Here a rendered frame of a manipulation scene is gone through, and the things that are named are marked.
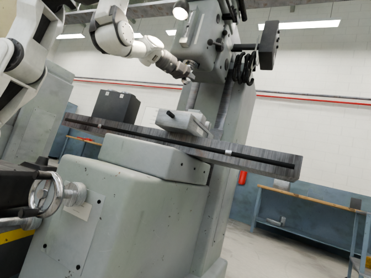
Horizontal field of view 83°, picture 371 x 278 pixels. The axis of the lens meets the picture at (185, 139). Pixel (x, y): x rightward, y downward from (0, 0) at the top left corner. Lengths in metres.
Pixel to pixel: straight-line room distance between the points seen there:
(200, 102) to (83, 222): 1.06
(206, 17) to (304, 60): 5.00
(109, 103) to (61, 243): 0.79
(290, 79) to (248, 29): 1.92
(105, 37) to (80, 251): 0.66
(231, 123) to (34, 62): 1.06
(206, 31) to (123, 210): 0.89
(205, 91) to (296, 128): 4.02
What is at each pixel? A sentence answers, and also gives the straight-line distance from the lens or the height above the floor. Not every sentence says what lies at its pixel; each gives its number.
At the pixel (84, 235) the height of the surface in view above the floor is 0.51.
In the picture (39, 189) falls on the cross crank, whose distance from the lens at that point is 0.68.
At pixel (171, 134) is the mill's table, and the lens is 0.93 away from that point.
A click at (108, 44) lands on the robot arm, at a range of 0.82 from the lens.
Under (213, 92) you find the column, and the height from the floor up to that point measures 1.32.
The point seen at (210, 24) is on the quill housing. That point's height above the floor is 1.47.
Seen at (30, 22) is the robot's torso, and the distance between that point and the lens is 1.17.
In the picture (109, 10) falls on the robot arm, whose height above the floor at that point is 1.18.
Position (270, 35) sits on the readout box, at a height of 1.62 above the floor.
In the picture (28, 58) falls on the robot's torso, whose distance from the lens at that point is 1.12.
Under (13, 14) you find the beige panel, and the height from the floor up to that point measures 1.65.
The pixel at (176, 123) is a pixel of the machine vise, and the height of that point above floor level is 0.92.
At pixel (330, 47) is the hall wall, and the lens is 6.29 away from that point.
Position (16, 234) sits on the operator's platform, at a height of 0.38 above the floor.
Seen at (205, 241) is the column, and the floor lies 0.39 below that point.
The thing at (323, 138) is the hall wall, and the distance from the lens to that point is 5.36.
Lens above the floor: 0.75
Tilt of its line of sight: 9 degrees up
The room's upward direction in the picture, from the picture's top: 15 degrees clockwise
